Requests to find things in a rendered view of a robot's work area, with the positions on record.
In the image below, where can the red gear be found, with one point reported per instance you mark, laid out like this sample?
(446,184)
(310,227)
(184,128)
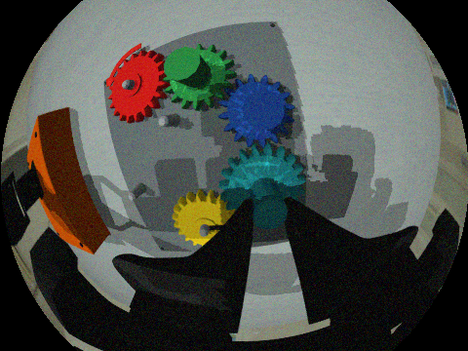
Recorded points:
(147,71)

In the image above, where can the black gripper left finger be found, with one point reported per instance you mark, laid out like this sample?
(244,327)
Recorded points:
(215,275)

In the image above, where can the teal gear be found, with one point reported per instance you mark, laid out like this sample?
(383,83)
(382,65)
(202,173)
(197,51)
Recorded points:
(267,178)

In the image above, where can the blue gear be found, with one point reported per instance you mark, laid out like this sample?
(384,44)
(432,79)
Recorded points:
(257,111)

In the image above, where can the green gear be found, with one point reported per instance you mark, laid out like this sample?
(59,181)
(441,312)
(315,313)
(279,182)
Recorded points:
(198,75)

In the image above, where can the red curved arrow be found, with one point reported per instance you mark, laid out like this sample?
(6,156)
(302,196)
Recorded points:
(109,81)

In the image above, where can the yellow gear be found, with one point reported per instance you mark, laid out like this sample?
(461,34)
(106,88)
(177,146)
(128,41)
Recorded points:
(194,211)

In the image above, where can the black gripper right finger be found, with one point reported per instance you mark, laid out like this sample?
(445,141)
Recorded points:
(332,262)

